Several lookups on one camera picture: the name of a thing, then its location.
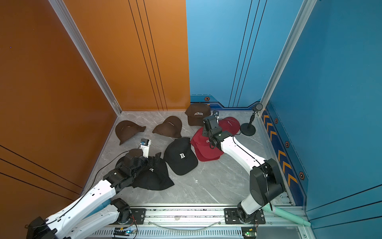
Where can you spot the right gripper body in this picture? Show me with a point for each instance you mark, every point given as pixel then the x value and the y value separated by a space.
pixel 207 134

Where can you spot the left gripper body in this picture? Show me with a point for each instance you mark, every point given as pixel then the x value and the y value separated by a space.
pixel 144 164

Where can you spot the red colorado cap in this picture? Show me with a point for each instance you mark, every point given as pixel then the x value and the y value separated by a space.
pixel 205 154
pixel 201 141

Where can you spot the red Colorado cap front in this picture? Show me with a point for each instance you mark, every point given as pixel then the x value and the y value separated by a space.
pixel 205 154

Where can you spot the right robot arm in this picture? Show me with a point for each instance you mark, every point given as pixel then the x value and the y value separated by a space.
pixel 265 179

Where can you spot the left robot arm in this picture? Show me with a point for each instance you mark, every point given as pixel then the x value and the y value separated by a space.
pixel 72 219

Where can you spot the black cap under left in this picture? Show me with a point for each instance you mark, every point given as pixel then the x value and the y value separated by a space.
pixel 123 163

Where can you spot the black cap front left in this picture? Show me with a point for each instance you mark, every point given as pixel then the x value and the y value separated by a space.
pixel 155 178

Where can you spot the black R cap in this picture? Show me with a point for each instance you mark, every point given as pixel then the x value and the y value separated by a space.
pixel 180 157

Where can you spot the brown Colorado cap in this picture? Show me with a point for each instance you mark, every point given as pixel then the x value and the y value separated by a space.
pixel 196 113

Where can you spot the brown cap middle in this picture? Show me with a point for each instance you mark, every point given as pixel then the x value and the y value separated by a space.
pixel 170 127

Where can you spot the black microphone stand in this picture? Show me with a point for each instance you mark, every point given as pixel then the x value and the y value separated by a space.
pixel 248 129

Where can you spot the brown cap far left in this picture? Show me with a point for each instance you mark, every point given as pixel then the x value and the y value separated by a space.
pixel 127 129

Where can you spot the left circuit board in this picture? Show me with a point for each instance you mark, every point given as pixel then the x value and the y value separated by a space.
pixel 123 232

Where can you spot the circuit board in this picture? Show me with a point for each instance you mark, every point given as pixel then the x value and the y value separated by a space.
pixel 123 232
pixel 249 233

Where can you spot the right circuit board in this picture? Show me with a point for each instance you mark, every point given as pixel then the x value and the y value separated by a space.
pixel 249 233

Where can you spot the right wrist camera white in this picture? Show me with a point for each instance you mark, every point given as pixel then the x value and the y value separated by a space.
pixel 216 114

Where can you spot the blue foam handle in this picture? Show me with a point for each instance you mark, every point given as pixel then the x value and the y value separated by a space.
pixel 100 207

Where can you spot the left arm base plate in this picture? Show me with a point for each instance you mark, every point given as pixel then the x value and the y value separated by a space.
pixel 132 216

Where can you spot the aluminium front rail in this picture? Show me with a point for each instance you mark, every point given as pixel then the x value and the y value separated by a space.
pixel 200 222

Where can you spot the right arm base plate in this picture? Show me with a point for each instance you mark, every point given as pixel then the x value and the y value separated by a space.
pixel 238 216

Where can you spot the green foam handle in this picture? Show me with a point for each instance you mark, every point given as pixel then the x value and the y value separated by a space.
pixel 286 215

